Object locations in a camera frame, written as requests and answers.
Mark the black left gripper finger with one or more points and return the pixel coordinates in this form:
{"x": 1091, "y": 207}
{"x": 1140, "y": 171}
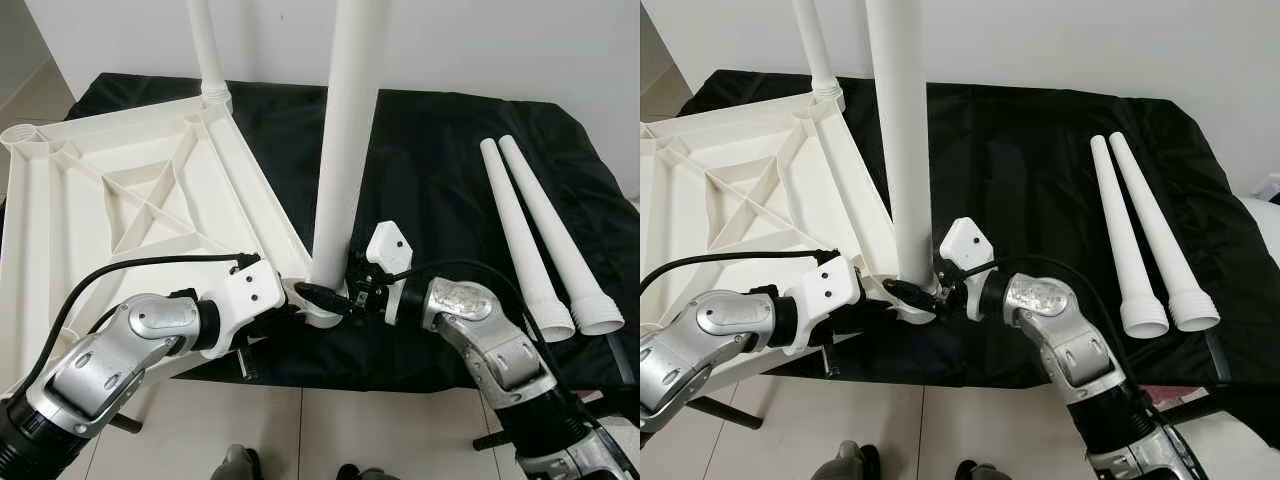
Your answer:
{"x": 293, "y": 306}
{"x": 875, "y": 306}

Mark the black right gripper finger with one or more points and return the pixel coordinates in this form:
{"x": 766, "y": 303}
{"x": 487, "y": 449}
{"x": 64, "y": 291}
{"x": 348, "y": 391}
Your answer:
{"x": 910, "y": 294}
{"x": 322, "y": 298}

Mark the white plastic table leg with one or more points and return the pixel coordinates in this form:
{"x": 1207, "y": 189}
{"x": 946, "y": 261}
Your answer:
{"x": 1128, "y": 250}
{"x": 345, "y": 130}
{"x": 525, "y": 250}
{"x": 1165, "y": 240}
{"x": 560, "y": 240}
{"x": 905, "y": 130}
{"x": 818, "y": 50}
{"x": 208, "y": 50}

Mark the white plastic children table top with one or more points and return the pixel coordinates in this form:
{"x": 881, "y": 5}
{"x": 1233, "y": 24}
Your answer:
{"x": 80, "y": 210}
{"x": 720, "y": 200}

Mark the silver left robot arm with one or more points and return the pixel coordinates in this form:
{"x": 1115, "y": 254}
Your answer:
{"x": 700, "y": 345}
{"x": 110, "y": 360}

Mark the grey robot left foot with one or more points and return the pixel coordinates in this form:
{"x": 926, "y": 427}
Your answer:
{"x": 848, "y": 462}
{"x": 238, "y": 465}

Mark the grey robot foot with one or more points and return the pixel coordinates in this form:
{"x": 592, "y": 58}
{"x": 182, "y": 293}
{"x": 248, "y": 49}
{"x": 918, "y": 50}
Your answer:
{"x": 982, "y": 471}
{"x": 848, "y": 462}
{"x": 365, "y": 473}
{"x": 238, "y": 465}

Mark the black table cloth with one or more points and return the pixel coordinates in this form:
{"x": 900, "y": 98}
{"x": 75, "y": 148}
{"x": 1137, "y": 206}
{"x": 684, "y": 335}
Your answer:
{"x": 440, "y": 180}
{"x": 1020, "y": 180}

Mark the grey robot right foot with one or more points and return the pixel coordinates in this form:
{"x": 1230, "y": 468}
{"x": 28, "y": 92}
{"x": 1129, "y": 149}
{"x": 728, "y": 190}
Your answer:
{"x": 982, "y": 471}
{"x": 365, "y": 473}

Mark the short dark metal bar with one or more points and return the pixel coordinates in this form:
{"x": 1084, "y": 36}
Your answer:
{"x": 620, "y": 360}
{"x": 1218, "y": 358}

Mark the pink plastic item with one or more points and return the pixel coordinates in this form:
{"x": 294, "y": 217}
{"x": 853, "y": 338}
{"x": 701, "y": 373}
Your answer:
{"x": 1170, "y": 392}

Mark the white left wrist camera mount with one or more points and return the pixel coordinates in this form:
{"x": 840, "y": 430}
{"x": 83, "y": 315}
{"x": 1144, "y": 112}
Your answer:
{"x": 828, "y": 298}
{"x": 250, "y": 300}

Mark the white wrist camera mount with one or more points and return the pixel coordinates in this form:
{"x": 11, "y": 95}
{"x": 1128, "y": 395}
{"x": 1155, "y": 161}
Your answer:
{"x": 250, "y": 300}
{"x": 968, "y": 245}
{"x": 828, "y": 298}
{"x": 388, "y": 248}

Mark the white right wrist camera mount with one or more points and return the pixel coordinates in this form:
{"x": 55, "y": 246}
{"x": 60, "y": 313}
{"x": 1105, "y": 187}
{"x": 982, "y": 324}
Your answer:
{"x": 968, "y": 245}
{"x": 388, "y": 248}

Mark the white wall socket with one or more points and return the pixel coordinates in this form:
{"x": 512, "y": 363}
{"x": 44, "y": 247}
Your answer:
{"x": 1272, "y": 187}

